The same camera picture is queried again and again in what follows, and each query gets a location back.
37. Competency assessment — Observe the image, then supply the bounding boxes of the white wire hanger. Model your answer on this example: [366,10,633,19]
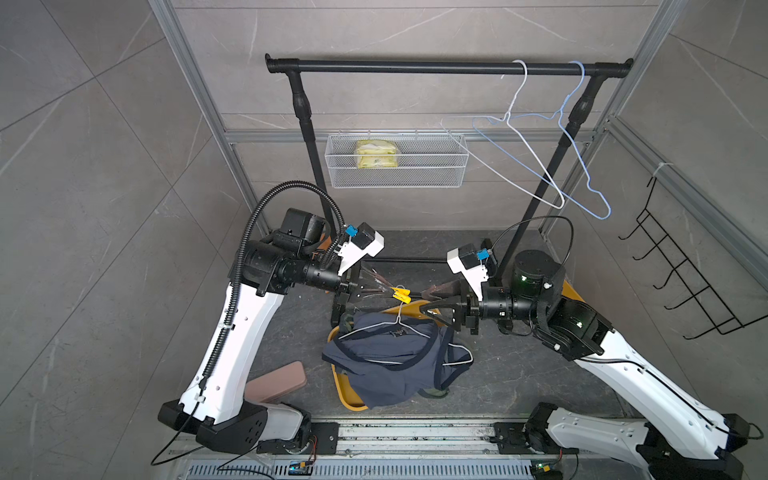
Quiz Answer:
[440,59,566,211]
[335,313,474,367]

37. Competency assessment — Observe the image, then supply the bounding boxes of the dark grey tank top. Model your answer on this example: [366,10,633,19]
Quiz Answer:
[322,312,474,409]

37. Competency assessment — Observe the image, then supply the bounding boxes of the plain green tank top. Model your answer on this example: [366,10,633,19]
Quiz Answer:
[418,388,450,399]

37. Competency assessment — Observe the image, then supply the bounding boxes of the light blue wire hanger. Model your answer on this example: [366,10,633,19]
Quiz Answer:
[467,60,624,220]

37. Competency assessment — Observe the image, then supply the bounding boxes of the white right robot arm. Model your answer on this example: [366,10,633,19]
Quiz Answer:
[420,247,752,479]

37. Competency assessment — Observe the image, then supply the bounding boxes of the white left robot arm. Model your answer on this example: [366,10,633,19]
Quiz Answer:
[158,180,384,455]

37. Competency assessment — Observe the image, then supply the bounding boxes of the large yellow plastic tray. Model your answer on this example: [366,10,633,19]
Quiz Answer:
[327,299,428,412]

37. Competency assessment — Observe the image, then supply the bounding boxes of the small yellow plastic tray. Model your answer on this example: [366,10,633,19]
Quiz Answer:
[562,281,584,302]

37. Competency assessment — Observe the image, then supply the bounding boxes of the yellow item in basket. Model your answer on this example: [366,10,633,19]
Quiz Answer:
[354,139,400,169]

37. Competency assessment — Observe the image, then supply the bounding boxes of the pink rectangular case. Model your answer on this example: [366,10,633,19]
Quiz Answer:
[244,361,307,403]

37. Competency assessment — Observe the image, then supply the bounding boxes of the black clothes rack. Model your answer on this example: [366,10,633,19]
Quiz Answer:
[265,56,634,283]

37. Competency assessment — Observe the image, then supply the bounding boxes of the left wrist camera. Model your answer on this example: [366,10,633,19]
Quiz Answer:
[338,222,384,275]

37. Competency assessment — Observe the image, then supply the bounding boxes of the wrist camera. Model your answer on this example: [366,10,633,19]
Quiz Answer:
[446,244,498,300]
[338,222,384,275]

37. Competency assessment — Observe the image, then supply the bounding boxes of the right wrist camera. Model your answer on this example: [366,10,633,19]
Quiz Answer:
[446,244,498,300]

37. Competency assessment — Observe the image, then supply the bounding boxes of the white wire basket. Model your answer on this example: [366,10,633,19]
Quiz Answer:
[324,132,469,189]

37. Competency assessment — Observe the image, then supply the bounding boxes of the metal base rail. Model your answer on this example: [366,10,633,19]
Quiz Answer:
[173,416,655,480]

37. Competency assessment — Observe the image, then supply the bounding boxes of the black wire wall rack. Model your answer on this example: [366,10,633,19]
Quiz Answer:
[618,177,767,341]

